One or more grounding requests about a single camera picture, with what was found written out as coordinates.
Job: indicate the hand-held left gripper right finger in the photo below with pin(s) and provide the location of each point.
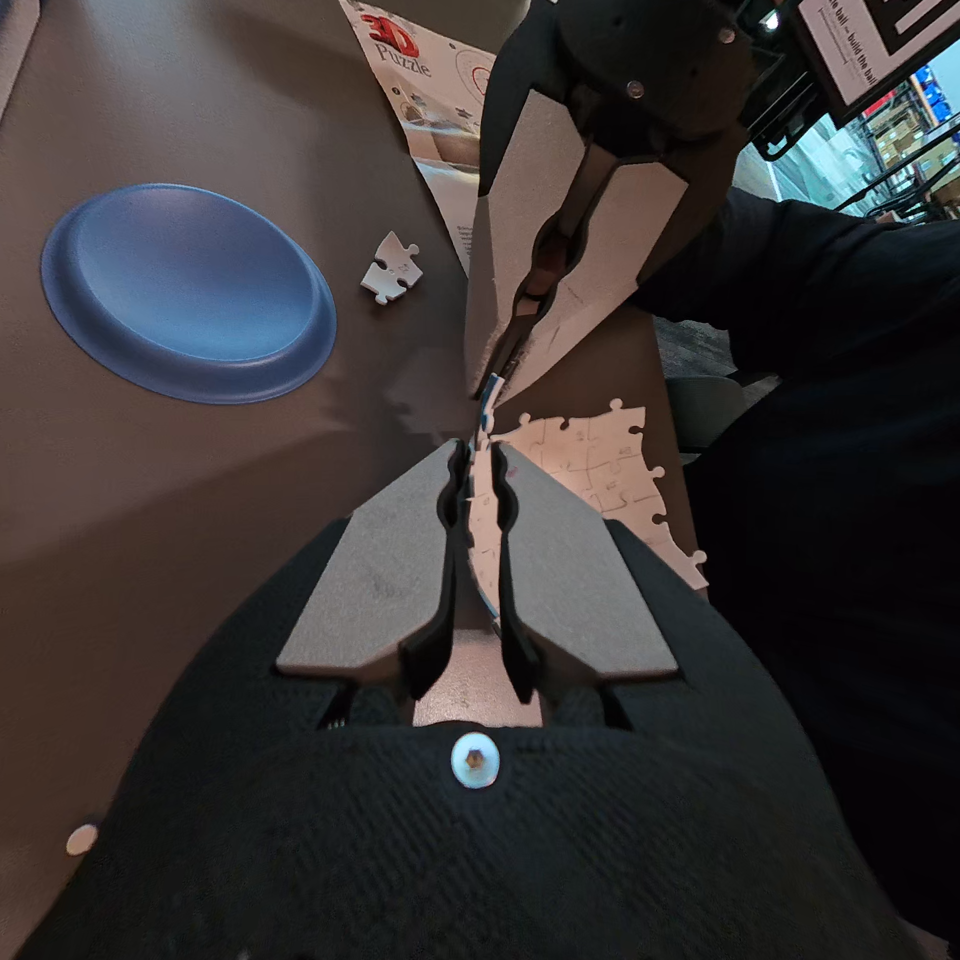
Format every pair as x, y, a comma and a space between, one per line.
592, 592

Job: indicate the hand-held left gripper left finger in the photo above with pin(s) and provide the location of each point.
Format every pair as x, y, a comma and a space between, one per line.
367, 592

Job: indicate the white printed leaflet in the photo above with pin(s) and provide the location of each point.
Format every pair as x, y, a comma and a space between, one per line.
427, 97

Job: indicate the blue round plastic stand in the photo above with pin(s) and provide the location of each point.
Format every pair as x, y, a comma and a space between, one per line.
187, 292

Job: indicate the metal storage shelf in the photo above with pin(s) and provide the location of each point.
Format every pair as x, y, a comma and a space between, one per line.
907, 150

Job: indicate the person's right forearm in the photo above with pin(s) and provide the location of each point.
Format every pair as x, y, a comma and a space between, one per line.
810, 285

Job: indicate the small white round cap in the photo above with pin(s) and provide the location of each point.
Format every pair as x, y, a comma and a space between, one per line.
82, 840

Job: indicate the assembled curved puzzle section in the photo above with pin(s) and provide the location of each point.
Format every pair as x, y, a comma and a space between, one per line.
600, 465

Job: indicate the scatter of puzzle pieces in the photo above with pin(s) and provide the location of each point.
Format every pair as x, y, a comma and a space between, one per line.
390, 270

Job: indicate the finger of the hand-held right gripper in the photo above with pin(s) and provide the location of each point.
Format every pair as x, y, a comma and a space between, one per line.
517, 210
630, 232

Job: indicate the single numbered puzzle piece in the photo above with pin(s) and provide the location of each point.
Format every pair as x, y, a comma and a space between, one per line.
487, 409

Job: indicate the dark chair armrest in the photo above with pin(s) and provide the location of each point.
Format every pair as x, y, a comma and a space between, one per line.
712, 409

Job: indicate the black framed marker sign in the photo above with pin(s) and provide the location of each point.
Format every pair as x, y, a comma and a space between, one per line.
862, 45

